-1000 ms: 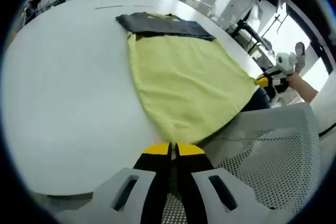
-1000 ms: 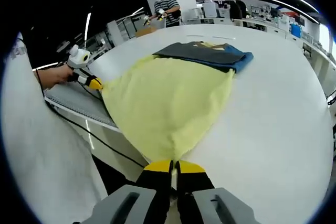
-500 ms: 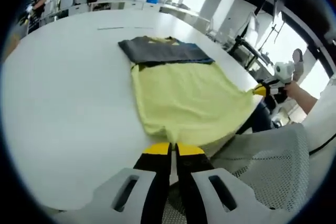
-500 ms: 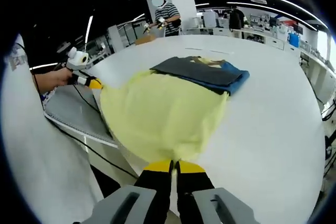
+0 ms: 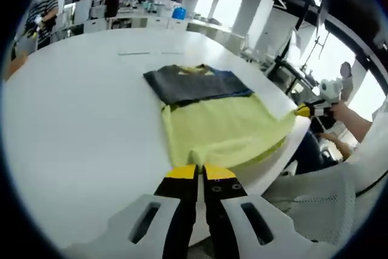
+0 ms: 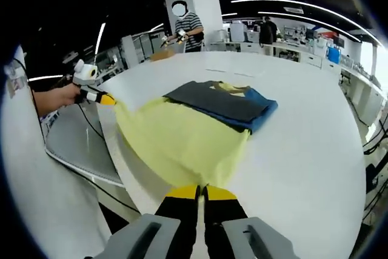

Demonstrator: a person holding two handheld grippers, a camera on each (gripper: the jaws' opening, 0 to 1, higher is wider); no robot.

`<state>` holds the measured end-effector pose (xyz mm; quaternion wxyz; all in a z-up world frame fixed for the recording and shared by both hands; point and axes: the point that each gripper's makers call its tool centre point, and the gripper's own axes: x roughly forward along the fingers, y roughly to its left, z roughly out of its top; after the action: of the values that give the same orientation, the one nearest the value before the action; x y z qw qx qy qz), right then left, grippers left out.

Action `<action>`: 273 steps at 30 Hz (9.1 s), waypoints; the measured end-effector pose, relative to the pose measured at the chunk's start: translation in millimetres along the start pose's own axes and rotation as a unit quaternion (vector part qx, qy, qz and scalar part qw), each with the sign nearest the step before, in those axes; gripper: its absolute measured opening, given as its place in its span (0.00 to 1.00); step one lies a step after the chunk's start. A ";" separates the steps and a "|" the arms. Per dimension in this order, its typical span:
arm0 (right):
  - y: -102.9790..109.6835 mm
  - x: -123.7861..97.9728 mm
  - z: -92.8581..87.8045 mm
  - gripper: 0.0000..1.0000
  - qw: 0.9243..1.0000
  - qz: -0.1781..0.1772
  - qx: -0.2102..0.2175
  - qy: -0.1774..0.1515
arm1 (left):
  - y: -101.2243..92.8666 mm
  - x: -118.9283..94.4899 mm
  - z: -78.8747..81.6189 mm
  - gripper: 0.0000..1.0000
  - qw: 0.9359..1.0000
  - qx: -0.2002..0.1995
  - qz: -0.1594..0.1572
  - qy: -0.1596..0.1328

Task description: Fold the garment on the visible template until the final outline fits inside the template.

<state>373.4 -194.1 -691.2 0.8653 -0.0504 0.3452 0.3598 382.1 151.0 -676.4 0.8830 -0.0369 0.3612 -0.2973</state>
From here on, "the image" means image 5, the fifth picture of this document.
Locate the white mesh office chair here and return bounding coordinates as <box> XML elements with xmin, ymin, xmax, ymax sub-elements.
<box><xmin>263</xmin><ymin>164</ymin><xmax>359</xmax><ymax>245</ymax></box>

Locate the thin black cable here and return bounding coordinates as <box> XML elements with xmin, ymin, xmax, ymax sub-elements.
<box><xmin>355</xmin><ymin>169</ymin><xmax>388</xmax><ymax>198</ymax></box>

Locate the person's right hand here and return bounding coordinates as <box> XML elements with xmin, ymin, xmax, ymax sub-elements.
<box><xmin>328</xmin><ymin>101</ymin><xmax>350</xmax><ymax>122</ymax></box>

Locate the yellow black blue garment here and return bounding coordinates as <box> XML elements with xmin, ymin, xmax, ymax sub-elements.
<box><xmin>142</xmin><ymin>63</ymin><xmax>299</xmax><ymax>169</ymax></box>

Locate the white pillar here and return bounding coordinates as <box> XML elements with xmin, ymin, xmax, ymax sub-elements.
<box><xmin>241</xmin><ymin>0</ymin><xmax>275</xmax><ymax>55</ymax></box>

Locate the person in white shirt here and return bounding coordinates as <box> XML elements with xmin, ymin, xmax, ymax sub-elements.
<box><xmin>342</xmin><ymin>98</ymin><xmax>388</xmax><ymax>200</ymax></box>

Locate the black pole stand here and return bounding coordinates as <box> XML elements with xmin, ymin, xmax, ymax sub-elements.
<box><xmin>313</xmin><ymin>12</ymin><xmax>330</xmax><ymax>60</ymax></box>

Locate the white template strip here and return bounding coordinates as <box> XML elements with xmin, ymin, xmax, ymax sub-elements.
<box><xmin>118</xmin><ymin>50</ymin><xmax>183</xmax><ymax>57</ymax></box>

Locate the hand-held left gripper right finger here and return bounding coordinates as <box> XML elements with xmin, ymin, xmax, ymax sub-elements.
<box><xmin>202</xmin><ymin>164</ymin><xmax>323</xmax><ymax>259</ymax></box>

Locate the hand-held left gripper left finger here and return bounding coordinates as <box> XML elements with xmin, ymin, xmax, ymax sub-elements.
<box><xmin>65</xmin><ymin>164</ymin><xmax>199</xmax><ymax>259</ymax></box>

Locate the white cabinet row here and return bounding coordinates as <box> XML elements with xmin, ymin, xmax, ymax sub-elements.
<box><xmin>53</xmin><ymin>15</ymin><xmax>244</xmax><ymax>48</ymax></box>

